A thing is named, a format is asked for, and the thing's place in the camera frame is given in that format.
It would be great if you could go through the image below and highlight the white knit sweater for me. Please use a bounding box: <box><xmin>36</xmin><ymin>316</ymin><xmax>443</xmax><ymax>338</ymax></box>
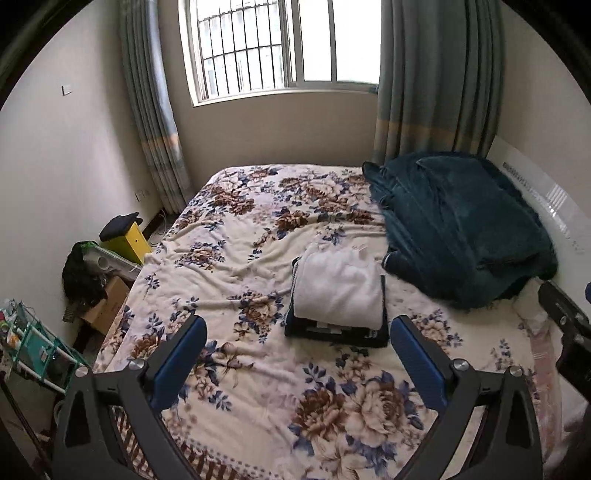
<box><xmin>291</xmin><ymin>245</ymin><xmax>384</xmax><ymax>330</ymax></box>

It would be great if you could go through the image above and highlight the dark folded clothes stack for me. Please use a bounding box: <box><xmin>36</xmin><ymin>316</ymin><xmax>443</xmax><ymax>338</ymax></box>
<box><xmin>284</xmin><ymin>257</ymin><xmax>389</xmax><ymax>348</ymax></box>

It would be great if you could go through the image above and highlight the cardboard box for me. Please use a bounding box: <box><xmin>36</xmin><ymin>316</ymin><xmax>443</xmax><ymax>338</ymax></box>
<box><xmin>81</xmin><ymin>276</ymin><xmax>129</xmax><ymax>336</ymax></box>

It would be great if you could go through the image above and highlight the white headboard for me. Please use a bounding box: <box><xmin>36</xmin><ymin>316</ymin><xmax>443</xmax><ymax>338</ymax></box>
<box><xmin>488</xmin><ymin>136</ymin><xmax>590</xmax><ymax>304</ymax></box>

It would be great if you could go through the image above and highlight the black bag on floor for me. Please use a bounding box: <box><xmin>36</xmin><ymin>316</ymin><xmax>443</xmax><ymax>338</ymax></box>
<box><xmin>61</xmin><ymin>242</ymin><xmax>107</xmax><ymax>308</ymax></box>

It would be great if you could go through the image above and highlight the dark teal fleece blanket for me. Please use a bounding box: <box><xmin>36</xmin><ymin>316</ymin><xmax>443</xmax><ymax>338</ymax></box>
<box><xmin>363</xmin><ymin>152</ymin><xmax>558</xmax><ymax>310</ymax></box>

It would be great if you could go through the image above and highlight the yellow box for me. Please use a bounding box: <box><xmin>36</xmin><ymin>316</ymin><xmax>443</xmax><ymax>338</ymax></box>
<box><xmin>101</xmin><ymin>222</ymin><xmax>152</xmax><ymax>265</ymax></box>

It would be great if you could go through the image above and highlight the black cloth on box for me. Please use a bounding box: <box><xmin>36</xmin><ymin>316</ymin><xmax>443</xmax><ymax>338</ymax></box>
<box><xmin>99</xmin><ymin>212</ymin><xmax>143</xmax><ymax>242</ymax></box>

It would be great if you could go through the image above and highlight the grey striped right curtain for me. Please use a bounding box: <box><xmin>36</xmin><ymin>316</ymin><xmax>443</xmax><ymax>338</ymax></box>
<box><xmin>373</xmin><ymin>0</ymin><xmax>505</xmax><ymax>165</ymax></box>

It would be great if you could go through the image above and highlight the grey striped curtain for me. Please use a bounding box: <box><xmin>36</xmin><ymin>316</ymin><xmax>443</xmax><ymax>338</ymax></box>
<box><xmin>119</xmin><ymin>1</ymin><xmax>194</xmax><ymax>214</ymax></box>
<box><xmin>373</xmin><ymin>0</ymin><xmax>505</xmax><ymax>165</ymax></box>

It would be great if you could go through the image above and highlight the grey striped left curtain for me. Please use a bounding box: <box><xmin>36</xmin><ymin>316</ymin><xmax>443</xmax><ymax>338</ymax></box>
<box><xmin>119</xmin><ymin>1</ymin><xmax>194</xmax><ymax>214</ymax></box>

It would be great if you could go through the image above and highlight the window with metal bars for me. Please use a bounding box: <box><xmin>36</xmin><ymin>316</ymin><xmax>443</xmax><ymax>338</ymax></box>
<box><xmin>178</xmin><ymin>0</ymin><xmax>382</xmax><ymax>105</ymax></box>

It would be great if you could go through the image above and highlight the green wire rack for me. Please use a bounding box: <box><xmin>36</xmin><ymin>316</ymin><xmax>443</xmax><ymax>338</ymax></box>
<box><xmin>1</xmin><ymin>299</ymin><xmax>90</xmax><ymax>395</ymax></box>

